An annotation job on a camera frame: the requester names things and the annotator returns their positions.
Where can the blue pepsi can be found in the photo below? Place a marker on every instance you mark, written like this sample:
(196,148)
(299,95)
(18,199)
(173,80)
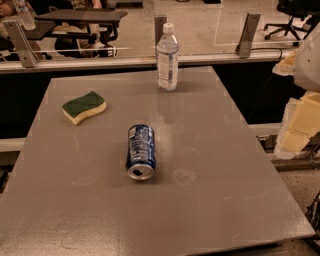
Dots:
(141,160)

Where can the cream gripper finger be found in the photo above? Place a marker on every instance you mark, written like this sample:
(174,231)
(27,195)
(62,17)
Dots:
(286,66)
(300,122)

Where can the black office chair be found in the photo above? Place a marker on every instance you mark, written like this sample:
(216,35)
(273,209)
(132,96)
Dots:
(296,9)

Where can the grey metal bracket left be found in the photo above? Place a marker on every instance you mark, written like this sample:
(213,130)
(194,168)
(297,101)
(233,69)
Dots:
(27,57)

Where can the grey metal rail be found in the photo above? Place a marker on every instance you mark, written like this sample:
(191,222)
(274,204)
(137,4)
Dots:
(256,55)

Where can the clear plastic water bottle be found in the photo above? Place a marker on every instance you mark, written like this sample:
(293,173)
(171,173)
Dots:
(167,59)

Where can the grey metal bracket right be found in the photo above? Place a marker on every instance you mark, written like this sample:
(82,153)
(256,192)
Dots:
(243,49)

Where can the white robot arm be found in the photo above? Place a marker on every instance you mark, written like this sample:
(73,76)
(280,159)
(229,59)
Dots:
(306,71)

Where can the green and yellow sponge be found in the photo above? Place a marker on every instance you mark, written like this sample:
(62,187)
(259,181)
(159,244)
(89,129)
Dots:
(83,107)

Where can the grey metal bracket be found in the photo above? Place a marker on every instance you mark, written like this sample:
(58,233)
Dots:
(159,21)
(243,49)
(27,57)

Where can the black background table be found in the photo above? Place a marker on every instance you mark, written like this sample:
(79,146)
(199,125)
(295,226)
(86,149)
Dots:
(104,18)

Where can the grey metal bracket middle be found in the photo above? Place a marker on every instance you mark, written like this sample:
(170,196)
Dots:
(159,21)

